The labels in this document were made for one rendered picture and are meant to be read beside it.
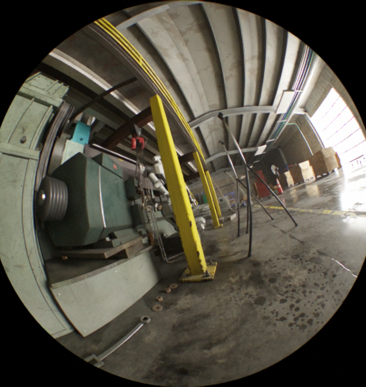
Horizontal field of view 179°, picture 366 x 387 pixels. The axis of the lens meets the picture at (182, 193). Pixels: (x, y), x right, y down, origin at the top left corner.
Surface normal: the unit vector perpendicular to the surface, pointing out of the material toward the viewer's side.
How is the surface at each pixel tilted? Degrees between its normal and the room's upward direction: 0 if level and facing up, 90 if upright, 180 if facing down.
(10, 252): 90
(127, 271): 90
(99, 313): 90
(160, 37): 171
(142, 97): 180
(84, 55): 180
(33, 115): 90
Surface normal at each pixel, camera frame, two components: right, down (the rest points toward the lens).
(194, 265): -0.35, -0.07
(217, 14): 0.11, 0.99
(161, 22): 0.39, 0.90
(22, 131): 0.90, -0.29
